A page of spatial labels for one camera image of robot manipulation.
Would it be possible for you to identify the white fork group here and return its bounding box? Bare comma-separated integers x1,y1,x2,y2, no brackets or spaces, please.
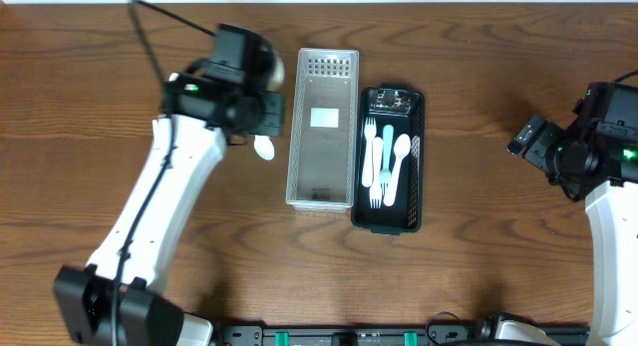
369,137,383,209
361,117,377,187

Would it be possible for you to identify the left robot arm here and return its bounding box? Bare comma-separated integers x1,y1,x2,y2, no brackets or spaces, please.
53,24,284,345

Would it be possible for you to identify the clear plastic basket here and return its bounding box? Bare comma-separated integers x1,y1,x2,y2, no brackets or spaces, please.
286,48,359,212

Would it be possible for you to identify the left black cable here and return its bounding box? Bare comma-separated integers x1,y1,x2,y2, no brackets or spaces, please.
110,0,218,346

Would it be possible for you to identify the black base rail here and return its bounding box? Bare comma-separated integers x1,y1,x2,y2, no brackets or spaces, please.
209,312,590,346

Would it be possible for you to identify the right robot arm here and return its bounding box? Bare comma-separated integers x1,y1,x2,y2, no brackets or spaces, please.
506,79,637,345

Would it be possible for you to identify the white spoon group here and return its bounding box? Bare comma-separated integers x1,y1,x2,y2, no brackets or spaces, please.
383,134,411,206

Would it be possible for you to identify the black plastic basket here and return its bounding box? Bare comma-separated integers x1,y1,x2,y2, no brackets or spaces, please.
351,83,426,235

